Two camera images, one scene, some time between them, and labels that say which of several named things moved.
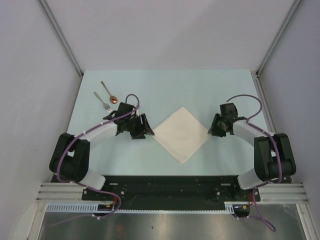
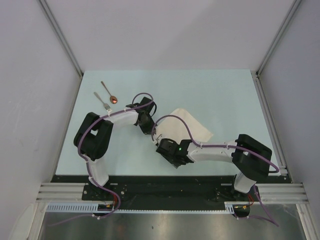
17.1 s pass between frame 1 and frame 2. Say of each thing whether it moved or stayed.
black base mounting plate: stayed
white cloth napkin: stayed
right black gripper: moved
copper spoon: stayed
